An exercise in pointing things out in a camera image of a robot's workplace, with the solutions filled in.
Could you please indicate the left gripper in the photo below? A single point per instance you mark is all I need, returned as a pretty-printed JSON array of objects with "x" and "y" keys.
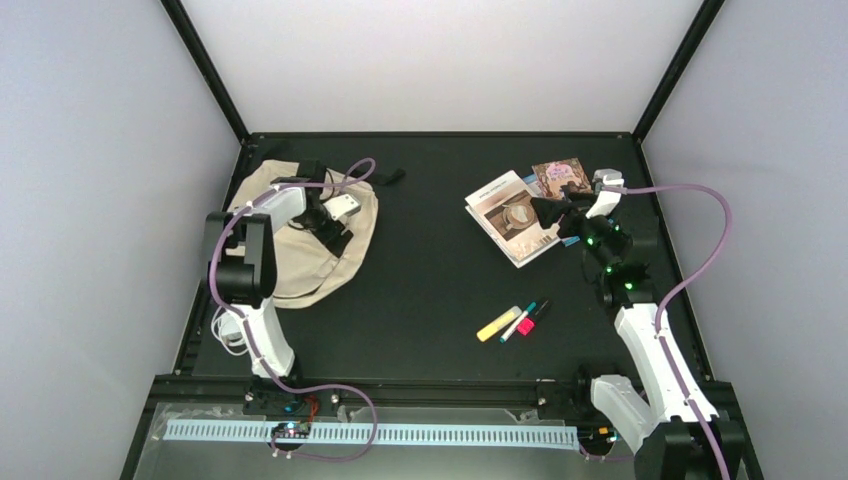
[{"x": 334, "y": 245}]

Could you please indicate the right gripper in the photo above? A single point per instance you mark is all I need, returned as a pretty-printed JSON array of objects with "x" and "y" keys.
[{"x": 556, "y": 206}]

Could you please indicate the pink story book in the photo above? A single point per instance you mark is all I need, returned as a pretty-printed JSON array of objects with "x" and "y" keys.
[{"x": 559, "y": 178}]

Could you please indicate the coffee cover book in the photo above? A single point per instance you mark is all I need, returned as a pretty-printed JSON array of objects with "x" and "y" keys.
[{"x": 503, "y": 209}]

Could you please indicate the beige canvas backpack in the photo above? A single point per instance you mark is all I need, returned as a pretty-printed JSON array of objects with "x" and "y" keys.
[{"x": 318, "y": 265}]

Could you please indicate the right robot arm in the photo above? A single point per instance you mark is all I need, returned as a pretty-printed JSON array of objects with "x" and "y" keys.
[{"x": 668, "y": 423}]

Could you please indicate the teal white marker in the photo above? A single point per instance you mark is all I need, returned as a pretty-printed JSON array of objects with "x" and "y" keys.
[{"x": 505, "y": 336}]

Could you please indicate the pink black highlighter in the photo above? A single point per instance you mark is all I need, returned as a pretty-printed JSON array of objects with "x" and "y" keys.
[{"x": 528, "y": 323}]

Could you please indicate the yellow highlighter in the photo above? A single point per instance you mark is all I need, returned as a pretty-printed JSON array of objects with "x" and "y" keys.
[{"x": 498, "y": 324}]

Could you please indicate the small circuit board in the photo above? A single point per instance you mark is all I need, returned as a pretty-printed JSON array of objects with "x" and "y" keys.
[{"x": 291, "y": 430}]

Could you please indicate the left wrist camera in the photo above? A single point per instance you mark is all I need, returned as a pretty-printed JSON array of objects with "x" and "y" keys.
[{"x": 342, "y": 205}]

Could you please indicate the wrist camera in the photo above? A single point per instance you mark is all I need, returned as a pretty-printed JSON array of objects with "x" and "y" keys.
[
  {"x": 342, "y": 205},
  {"x": 606, "y": 178}
]

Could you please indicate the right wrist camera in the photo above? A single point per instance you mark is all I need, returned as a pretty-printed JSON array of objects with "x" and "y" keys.
[{"x": 606, "y": 178}]

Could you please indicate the white charger with cable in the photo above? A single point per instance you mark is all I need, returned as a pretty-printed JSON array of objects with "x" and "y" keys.
[{"x": 225, "y": 329}]

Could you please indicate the black frame rail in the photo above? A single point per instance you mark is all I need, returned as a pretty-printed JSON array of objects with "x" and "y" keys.
[{"x": 553, "y": 400}]

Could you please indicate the light blue slotted cable duct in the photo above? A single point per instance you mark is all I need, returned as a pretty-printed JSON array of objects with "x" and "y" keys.
[{"x": 391, "y": 434}]

